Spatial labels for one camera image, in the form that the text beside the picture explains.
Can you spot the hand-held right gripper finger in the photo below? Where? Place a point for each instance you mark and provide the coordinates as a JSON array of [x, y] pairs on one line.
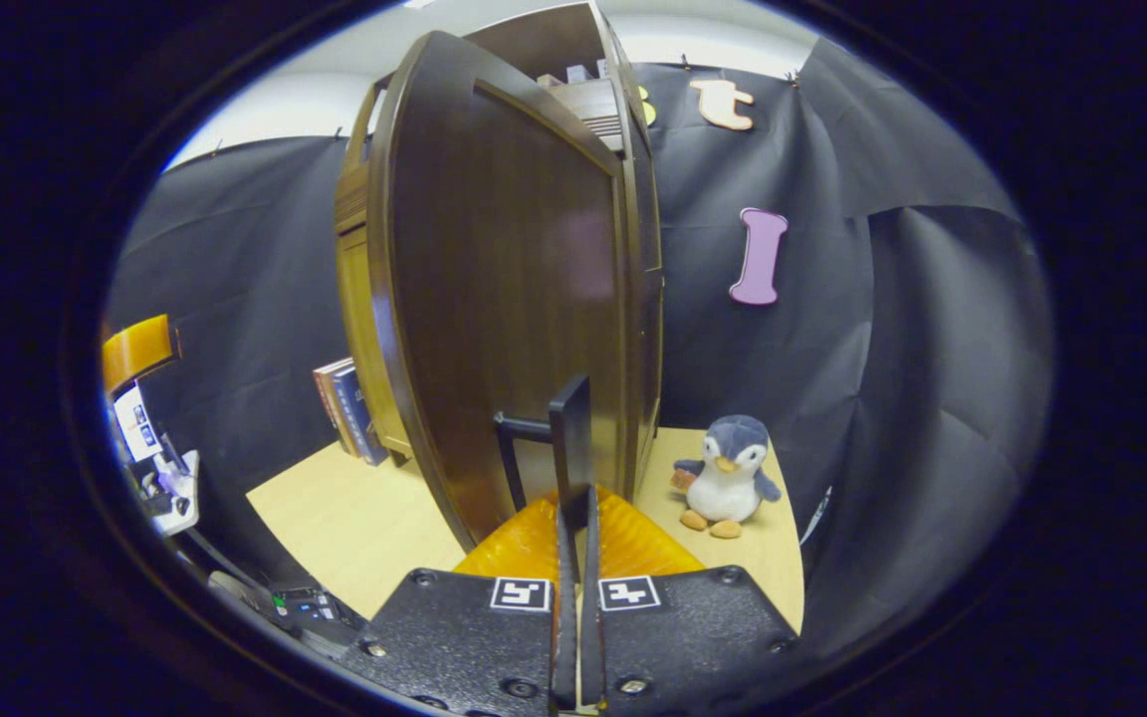
[[590, 637], [566, 637]]

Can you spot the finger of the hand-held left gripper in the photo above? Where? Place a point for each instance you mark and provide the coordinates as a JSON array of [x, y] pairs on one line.
[[135, 351]]

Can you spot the wooden shoe cabinet door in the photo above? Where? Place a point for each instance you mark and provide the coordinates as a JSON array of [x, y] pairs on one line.
[[359, 329], [504, 279]]

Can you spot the wooden double-door shoe cabinet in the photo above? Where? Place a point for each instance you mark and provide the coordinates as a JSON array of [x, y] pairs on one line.
[[534, 45]]

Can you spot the white panel with blue squares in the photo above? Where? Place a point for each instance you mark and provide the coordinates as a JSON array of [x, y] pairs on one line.
[[137, 423]]

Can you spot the black electronic device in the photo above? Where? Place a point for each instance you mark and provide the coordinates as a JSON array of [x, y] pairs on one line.
[[305, 607]]

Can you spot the blue book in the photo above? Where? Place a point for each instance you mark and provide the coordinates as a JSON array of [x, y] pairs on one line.
[[359, 418]]

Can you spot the penguin plush toy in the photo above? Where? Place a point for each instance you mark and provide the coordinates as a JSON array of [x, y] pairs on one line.
[[728, 488]]

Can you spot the black backdrop cloth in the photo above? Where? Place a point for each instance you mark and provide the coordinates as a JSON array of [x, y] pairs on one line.
[[882, 398]]

